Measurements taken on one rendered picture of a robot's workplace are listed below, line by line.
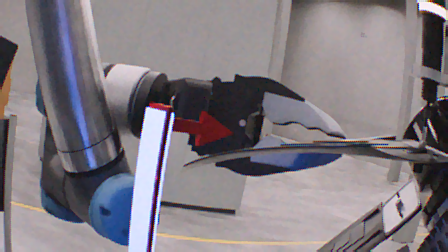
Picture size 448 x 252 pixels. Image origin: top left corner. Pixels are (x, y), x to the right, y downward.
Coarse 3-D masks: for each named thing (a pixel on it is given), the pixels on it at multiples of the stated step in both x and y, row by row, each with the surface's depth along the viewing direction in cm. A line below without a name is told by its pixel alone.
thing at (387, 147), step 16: (288, 144) 64; (304, 144) 62; (320, 144) 52; (336, 144) 62; (352, 144) 63; (368, 144) 65; (384, 144) 66; (400, 144) 70; (208, 160) 63; (224, 160) 67; (400, 160) 58; (416, 160) 61; (432, 160) 66
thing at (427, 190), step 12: (444, 96) 78; (432, 108) 77; (444, 108) 76; (420, 120) 77; (432, 120) 76; (444, 120) 75; (408, 132) 79; (432, 132) 76; (444, 132) 75; (432, 144) 75; (444, 144) 74; (432, 168) 75; (420, 180) 77; (432, 180) 76; (444, 180) 71; (420, 192) 80; (432, 192) 77; (444, 192) 71; (432, 204) 72; (432, 216) 74
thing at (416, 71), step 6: (444, 42) 72; (444, 48) 72; (444, 54) 71; (444, 60) 71; (408, 66) 73; (414, 66) 70; (420, 66) 70; (444, 66) 70; (408, 72) 73; (414, 72) 70; (420, 72) 69; (426, 72) 69; (432, 72) 69; (438, 72) 68; (444, 72) 70; (420, 78) 74; (426, 78) 70; (432, 78) 69; (438, 78) 68; (444, 78) 69; (444, 84) 70
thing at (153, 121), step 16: (160, 112) 50; (144, 128) 51; (160, 128) 50; (144, 144) 51; (144, 160) 51; (144, 176) 51; (144, 192) 50; (144, 208) 50; (144, 224) 50; (144, 240) 50
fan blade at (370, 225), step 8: (376, 208) 85; (368, 216) 86; (376, 216) 84; (352, 224) 90; (360, 224) 86; (368, 224) 84; (376, 224) 82; (344, 232) 89; (352, 232) 86; (360, 232) 84; (368, 232) 82; (376, 232) 80; (384, 232) 79; (336, 240) 88; (344, 240) 85; (352, 240) 83; (360, 240) 82; (368, 240) 80; (376, 240) 78; (384, 240) 78; (320, 248) 93; (328, 248) 87; (336, 248) 85; (344, 248) 83; (352, 248) 81; (360, 248) 80; (368, 248) 78
